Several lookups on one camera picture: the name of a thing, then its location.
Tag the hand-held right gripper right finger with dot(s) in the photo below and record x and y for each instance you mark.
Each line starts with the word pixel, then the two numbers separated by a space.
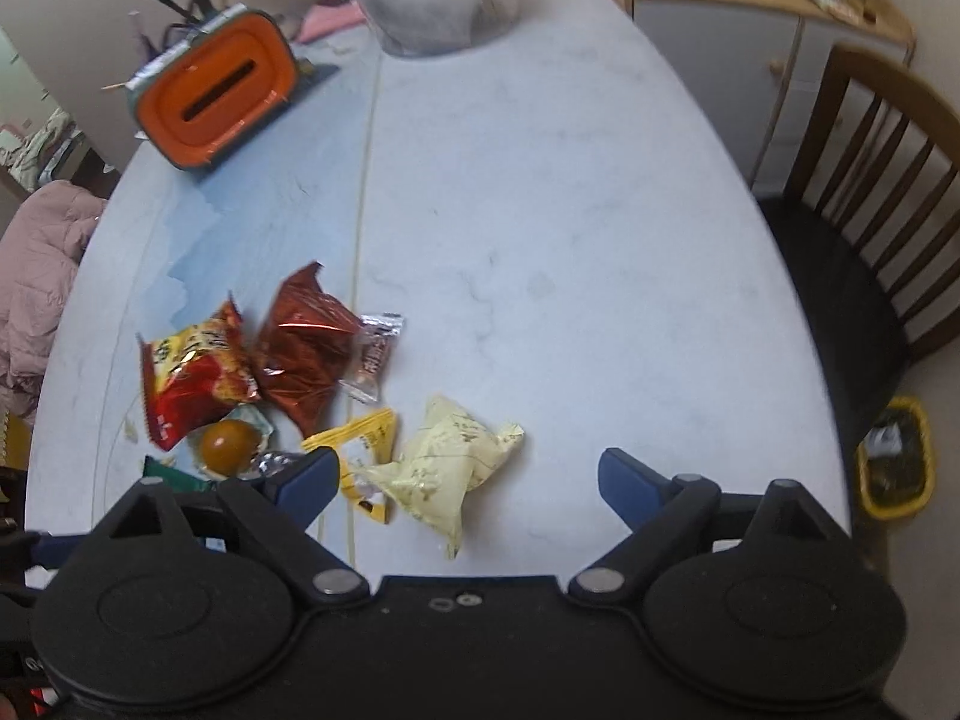
pixel 624 481

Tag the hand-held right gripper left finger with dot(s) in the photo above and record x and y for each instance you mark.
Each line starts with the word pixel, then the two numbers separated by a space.
pixel 311 480

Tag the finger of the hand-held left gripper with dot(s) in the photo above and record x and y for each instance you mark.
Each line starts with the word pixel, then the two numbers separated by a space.
pixel 54 547

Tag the purple candy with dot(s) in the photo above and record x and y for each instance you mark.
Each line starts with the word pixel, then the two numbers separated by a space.
pixel 266 463

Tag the yellow sachet packet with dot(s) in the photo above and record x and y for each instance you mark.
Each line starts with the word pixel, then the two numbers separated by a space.
pixel 360 439

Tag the orange candy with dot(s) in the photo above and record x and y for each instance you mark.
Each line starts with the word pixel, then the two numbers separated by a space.
pixel 225 444

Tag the dark red foil packet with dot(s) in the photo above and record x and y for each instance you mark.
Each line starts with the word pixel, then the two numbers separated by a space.
pixel 300 360

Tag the pale yellow snack packet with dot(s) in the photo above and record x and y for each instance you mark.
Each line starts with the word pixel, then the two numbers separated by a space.
pixel 442 465

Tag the small silver candy wrapper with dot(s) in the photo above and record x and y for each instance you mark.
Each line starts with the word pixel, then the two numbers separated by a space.
pixel 371 360

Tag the green snack packet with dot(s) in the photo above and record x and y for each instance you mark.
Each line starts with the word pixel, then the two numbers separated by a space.
pixel 169 474

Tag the red yellow snack packet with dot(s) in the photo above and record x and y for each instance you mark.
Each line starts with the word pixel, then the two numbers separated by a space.
pixel 191 375

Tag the orange green storage box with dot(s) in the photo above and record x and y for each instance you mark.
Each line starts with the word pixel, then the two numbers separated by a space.
pixel 217 82

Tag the yellow trash bin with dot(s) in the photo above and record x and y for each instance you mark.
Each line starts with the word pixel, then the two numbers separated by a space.
pixel 892 501

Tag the pink padded jacket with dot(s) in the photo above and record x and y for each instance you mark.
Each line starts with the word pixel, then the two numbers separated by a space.
pixel 37 262

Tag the wooden chair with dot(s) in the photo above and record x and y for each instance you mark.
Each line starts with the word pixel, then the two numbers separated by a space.
pixel 825 255

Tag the floral patterned cloth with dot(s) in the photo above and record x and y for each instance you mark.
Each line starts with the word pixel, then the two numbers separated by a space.
pixel 41 154

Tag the light wooden cabinet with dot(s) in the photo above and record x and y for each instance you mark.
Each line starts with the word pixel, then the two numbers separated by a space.
pixel 712 52

